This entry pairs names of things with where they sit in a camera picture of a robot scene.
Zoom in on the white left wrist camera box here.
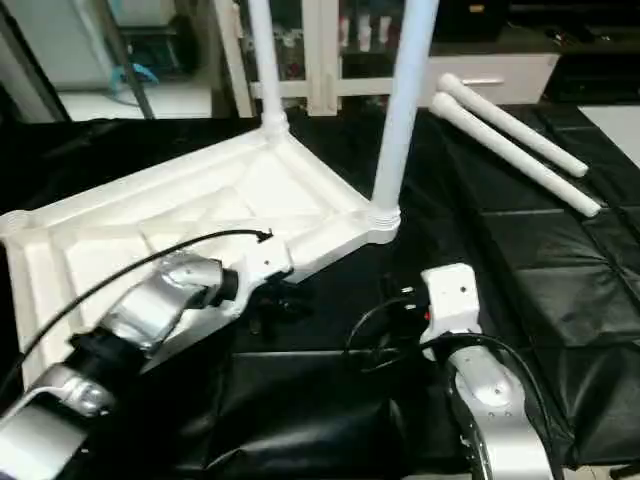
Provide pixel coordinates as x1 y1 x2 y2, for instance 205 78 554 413
235 236 296 303

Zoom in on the grey metal pole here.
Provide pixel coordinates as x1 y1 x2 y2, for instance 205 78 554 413
98 0 158 121

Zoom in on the white flat board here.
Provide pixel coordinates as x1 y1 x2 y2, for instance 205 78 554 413
580 105 640 163

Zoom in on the teal plastic object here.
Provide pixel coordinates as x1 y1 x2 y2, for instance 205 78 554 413
118 63 163 89

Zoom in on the white drawer unit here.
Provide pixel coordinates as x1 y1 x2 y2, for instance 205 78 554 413
418 52 561 107

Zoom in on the white glass door cabinet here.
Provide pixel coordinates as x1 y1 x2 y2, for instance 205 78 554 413
213 0 441 118

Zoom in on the white plastic table leg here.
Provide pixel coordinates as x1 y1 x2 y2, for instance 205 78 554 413
429 92 604 219
247 0 292 138
368 0 442 243
437 73 590 180

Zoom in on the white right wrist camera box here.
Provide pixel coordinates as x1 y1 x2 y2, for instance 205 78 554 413
420 263 480 338

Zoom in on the white plastic table top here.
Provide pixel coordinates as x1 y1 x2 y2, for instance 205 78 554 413
0 110 403 393

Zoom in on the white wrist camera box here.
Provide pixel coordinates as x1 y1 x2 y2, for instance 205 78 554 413
235 236 296 303
420 263 480 338

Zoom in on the black work mat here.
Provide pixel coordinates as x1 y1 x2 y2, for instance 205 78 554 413
0 105 640 476

